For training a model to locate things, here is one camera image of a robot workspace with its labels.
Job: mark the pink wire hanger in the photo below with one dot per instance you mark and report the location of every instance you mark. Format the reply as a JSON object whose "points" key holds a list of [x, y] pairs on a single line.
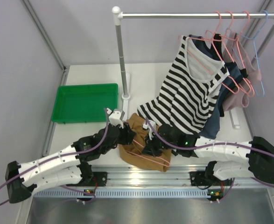
{"points": [[153, 159]]}

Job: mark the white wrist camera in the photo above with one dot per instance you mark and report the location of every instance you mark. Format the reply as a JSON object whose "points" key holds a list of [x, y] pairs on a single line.
{"points": [[150, 126], [114, 117]]}

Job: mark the tan tank top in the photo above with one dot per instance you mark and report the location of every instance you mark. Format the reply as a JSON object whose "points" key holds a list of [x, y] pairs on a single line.
{"points": [[135, 122]]}

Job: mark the green plastic tray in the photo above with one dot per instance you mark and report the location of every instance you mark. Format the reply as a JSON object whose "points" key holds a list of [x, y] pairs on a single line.
{"points": [[84, 103]]}

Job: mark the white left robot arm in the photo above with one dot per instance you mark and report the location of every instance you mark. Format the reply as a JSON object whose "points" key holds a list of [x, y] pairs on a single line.
{"points": [[67, 166]]}

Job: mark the navy blue tank top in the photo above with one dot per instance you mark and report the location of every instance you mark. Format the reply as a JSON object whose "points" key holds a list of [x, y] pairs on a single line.
{"points": [[212, 125]]}

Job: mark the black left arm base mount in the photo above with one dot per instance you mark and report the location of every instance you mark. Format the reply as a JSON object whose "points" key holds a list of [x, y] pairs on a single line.
{"points": [[99, 179]]}

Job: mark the light blue wire hanger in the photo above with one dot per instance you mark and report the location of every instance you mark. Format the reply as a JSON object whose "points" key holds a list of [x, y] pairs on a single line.
{"points": [[252, 90]]}

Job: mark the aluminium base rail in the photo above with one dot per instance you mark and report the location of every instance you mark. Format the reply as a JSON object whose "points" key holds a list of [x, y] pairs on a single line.
{"points": [[131, 182]]}

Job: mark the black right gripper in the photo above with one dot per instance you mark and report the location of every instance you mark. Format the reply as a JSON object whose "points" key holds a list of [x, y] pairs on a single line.
{"points": [[150, 148]]}

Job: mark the dusty pink tank top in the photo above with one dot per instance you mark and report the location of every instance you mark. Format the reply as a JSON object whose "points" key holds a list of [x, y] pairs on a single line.
{"points": [[241, 99]]}

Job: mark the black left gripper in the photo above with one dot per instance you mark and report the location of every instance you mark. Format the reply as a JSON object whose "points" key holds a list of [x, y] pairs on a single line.
{"points": [[129, 133]]}

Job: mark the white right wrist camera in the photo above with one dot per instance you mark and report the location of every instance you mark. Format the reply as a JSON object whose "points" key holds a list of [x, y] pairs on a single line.
{"points": [[150, 126]]}

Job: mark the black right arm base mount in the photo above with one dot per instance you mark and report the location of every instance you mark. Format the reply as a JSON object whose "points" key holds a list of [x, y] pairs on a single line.
{"points": [[200, 179]]}

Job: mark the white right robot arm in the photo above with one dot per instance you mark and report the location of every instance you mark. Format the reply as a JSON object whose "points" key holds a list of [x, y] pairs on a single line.
{"points": [[252, 159]]}

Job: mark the black white striped tank top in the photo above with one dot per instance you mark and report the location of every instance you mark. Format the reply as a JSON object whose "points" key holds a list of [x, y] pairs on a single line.
{"points": [[189, 92]]}

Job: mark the metal clothes rack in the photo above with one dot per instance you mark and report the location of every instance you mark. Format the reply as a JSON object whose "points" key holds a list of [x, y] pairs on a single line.
{"points": [[118, 15]]}

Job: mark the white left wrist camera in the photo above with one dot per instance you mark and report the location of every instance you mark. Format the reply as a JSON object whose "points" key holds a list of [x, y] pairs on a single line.
{"points": [[114, 117]]}

